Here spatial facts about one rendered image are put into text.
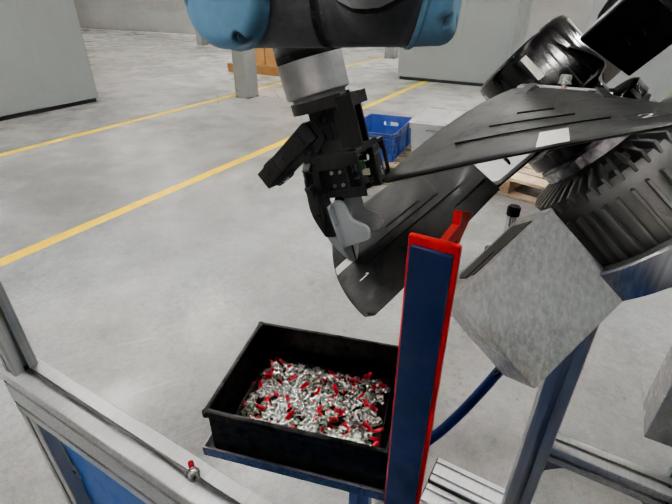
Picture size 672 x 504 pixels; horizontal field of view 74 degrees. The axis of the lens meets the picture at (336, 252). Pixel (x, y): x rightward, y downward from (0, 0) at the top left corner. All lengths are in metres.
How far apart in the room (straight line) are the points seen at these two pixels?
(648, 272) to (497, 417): 1.27
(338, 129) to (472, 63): 7.31
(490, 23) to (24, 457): 7.31
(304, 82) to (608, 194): 0.34
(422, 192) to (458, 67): 7.30
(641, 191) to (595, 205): 0.04
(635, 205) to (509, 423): 1.29
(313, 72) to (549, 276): 0.34
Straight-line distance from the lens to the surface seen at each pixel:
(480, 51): 7.77
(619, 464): 0.99
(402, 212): 0.60
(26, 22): 6.74
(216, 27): 0.42
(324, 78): 0.51
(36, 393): 0.69
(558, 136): 0.29
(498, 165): 0.59
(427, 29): 0.38
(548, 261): 0.54
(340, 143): 0.53
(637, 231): 0.57
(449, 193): 0.58
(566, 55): 0.58
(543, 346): 0.54
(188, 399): 1.80
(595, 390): 2.00
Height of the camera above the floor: 1.29
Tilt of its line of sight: 30 degrees down
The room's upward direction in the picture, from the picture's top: straight up
